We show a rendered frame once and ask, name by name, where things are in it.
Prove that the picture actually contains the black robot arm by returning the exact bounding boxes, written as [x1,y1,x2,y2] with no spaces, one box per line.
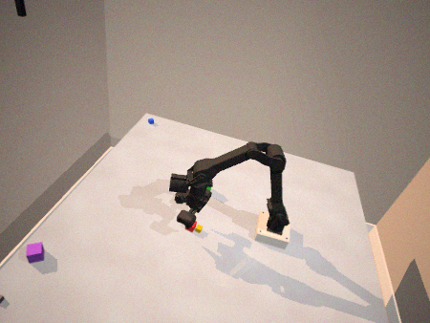
[169,141,290,236]

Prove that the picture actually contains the red block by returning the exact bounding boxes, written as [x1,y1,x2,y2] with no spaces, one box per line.
[185,222,197,232]

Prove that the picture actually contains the purple cube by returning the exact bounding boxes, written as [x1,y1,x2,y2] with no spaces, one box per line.
[27,242,45,263]

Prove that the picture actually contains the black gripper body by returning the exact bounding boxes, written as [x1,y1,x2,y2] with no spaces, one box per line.
[177,189,212,227]

